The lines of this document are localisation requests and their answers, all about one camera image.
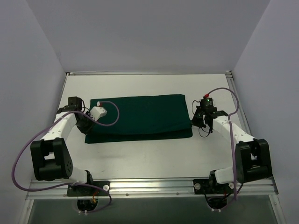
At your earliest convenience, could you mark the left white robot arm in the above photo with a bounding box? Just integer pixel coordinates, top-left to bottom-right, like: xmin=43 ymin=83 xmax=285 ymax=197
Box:
xmin=30 ymin=97 xmax=94 ymax=196

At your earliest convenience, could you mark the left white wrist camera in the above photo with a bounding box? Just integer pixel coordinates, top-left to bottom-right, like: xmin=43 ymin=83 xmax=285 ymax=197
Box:
xmin=90 ymin=106 xmax=107 ymax=121

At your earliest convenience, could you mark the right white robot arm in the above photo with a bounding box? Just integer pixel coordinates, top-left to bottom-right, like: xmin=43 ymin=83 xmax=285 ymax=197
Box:
xmin=192 ymin=97 xmax=273 ymax=193

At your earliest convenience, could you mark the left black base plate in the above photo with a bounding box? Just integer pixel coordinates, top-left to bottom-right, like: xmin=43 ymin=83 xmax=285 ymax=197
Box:
xmin=66 ymin=180 xmax=110 ymax=197

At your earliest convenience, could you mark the back aluminium rail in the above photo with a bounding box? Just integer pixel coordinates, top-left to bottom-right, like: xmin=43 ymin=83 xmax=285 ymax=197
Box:
xmin=66 ymin=70 xmax=233 ymax=77

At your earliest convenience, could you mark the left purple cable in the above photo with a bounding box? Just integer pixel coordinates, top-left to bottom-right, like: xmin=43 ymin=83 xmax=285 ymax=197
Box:
xmin=11 ymin=100 xmax=121 ymax=214

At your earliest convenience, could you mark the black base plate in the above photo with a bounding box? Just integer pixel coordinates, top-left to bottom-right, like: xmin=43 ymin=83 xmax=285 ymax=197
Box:
xmin=66 ymin=180 xmax=110 ymax=197
xmin=193 ymin=179 xmax=233 ymax=195

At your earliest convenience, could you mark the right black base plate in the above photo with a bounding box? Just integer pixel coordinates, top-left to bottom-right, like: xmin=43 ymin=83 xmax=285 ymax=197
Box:
xmin=193 ymin=179 xmax=233 ymax=195

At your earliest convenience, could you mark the front aluminium rail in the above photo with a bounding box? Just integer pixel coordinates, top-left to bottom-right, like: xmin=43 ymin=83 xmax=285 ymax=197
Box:
xmin=26 ymin=177 xmax=278 ymax=200

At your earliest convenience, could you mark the aluminium frame rail right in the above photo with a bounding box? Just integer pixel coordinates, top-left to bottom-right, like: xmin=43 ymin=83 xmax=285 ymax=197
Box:
xmin=225 ymin=71 xmax=263 ymax=139

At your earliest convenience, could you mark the green surgical cloth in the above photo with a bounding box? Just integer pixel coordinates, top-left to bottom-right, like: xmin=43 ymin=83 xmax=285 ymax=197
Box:
xmin=85 ymin=94 xmax=193 ymax=144

